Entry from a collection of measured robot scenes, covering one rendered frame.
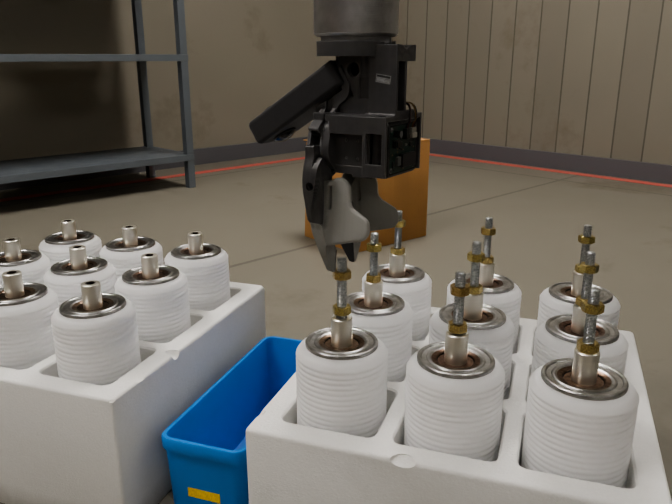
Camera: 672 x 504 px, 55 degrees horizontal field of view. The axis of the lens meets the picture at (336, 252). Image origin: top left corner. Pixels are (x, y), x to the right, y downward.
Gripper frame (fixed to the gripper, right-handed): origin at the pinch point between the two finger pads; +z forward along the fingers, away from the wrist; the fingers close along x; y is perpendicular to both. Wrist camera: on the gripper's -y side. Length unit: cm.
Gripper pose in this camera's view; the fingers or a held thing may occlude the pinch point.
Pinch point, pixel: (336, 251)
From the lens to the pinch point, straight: 64.2
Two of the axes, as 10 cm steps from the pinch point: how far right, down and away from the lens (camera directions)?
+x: 5.4, -2.4, 8.1
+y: 8.4, 1.6, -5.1
